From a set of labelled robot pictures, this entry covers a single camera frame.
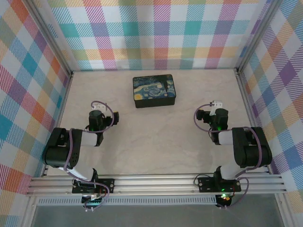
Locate black starry night tin box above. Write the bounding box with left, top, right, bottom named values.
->
left=132, top=74, right=178, bottom=109

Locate grey slotted cable duct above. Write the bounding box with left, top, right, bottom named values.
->
left=37, top=197, right=219, bottom=206

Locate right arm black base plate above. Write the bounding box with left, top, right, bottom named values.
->
left=197, top=175, right=242, bottom=193

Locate aluminium mounting rail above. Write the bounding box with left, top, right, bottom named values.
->
left=25, top=174, right=288, bottom=197

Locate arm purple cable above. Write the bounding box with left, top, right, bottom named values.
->
left=193, top=102, right=264, bottom=210
left=63, top=100, right=114, bottom=212

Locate aluminium frame side rail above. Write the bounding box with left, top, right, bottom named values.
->
left=235, top=68, right=273, bottom=175
left=40, top=72, right=74, bottom=178

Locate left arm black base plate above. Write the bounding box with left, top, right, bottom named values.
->
left=71, top=178, right=116, bottom=195

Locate aluminium frame post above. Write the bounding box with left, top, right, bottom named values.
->
left=236, top=0, right=282, bottom=74
left=27, top=0, right=74, bottom=77

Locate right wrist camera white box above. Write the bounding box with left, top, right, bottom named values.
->
left=209, top=100, right=223, bottom=116

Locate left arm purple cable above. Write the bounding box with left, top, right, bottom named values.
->
left=63, top=100, right=114, bottom=212

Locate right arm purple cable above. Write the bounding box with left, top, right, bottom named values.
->
left=193, top=102, right=264, bottom=210

